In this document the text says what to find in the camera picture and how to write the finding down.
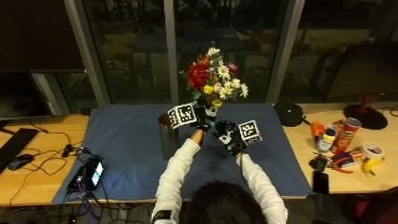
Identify person's right hand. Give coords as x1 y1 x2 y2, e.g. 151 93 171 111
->
212 119 248 157

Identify person's left hand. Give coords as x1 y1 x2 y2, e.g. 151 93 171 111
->
192 104 218 133

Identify artificial flower bouquet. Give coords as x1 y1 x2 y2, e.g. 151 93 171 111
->
178 46 250 118

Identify white marker cube on left glove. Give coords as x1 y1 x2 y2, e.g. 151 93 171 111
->
166 103 199 131

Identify white marker cube on glove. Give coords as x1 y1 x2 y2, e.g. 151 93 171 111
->
236 119 263 146
166 103 199 131

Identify white marker cube on right glove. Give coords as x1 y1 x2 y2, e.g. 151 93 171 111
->
236 119 263 146

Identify metal cylinder vase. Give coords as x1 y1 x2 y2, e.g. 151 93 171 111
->
156 112 180 161

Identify black cap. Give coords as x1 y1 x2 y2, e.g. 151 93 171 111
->
272 102 311 128

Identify blue table cloth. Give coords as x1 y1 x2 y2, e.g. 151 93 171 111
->
51 103 312 205

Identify orange plastic object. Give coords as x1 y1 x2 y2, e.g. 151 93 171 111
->
310 120 327 138

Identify white bottle with blue cap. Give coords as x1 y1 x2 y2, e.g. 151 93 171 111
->
314 128 336 154

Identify small black pouch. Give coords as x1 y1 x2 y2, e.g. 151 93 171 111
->
308 154 329 173

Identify dark smartphone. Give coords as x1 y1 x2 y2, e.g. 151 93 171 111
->
312 170 331 196

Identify red chips can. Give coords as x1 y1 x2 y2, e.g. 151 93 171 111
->
329 117 363 155

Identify colourful snack packet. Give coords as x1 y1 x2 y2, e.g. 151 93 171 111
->
331 148 368 169

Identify smartphone with lit screen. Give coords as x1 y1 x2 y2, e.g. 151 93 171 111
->
83 156 105 191

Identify small black adapter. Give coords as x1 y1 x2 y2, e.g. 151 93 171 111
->
61 144 75 159

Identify white tape roll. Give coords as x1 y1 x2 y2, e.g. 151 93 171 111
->
359 142 385 161

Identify yellow banana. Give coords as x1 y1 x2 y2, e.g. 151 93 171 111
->
360 157 385 176

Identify black box beside smartphone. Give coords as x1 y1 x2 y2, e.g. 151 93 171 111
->
66 166 86 191

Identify large black monitor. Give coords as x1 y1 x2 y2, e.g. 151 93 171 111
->
324 41 398 101

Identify red and black backpack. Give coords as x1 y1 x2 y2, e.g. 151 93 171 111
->
341 186 398 224

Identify black keyboard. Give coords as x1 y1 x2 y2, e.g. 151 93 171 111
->
0 128 39 174

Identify black computer mouse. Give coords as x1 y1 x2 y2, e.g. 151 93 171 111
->
7 153 35 172

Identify orange handled pliers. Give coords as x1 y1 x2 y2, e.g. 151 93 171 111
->
327 164 353 175

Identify red post round black stand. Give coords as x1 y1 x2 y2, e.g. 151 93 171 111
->
341 92 388 131

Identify black cable on table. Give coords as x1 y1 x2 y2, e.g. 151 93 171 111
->
9 119 85 206

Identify bundle of cables under table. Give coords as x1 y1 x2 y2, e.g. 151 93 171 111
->
7 189 155 224

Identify dark monitor with grey frame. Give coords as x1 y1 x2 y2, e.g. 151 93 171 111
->
0 70 53 121

